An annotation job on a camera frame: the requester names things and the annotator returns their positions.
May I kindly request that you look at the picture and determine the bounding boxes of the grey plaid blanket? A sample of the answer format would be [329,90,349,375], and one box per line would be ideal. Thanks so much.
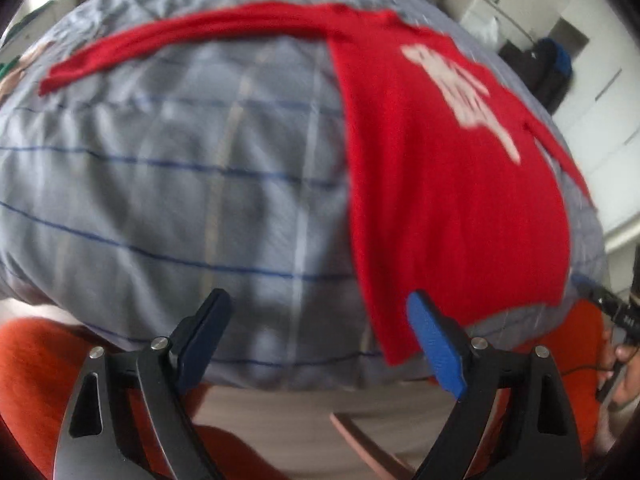
[0,0,608,391]

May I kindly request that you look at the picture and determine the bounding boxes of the thin metal rod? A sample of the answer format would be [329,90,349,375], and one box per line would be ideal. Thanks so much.
[469,0,537,43]

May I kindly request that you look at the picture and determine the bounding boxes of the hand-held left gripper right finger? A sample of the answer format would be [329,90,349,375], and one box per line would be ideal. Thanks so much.
[406,289,586,480]

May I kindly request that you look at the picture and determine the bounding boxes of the person's right hand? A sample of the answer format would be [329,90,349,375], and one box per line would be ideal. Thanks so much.
[600,327,640,411]

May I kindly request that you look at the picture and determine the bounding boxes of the red shirt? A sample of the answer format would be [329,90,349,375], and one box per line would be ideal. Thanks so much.
[39,2,596,366]

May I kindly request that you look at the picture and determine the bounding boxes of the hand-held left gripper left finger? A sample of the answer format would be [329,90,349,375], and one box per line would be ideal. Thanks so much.
[52,288,233,480]

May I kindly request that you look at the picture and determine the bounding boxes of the white wardrobe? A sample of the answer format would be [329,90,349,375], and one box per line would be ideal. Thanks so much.
[530,0,640,233]

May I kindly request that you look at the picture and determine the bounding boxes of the white nightstand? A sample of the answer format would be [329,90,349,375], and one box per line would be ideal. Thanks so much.
[444,0,502,47]

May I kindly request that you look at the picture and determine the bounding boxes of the brown cloth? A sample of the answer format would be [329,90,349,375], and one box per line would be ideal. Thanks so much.
[0,42,53,102]

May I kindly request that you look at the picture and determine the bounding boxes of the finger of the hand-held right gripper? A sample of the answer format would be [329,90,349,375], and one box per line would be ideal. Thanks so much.
[572,274,640,341]

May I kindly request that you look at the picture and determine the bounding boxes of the dark backpack with blue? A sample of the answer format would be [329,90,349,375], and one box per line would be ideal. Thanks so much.
[499,36,574,114]

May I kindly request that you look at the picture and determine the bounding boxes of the brown curved object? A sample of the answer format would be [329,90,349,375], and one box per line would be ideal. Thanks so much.
[329,411,418,480]

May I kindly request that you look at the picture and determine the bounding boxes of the person's orange pants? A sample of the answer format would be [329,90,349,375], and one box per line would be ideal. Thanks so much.
[0,300,608,480]

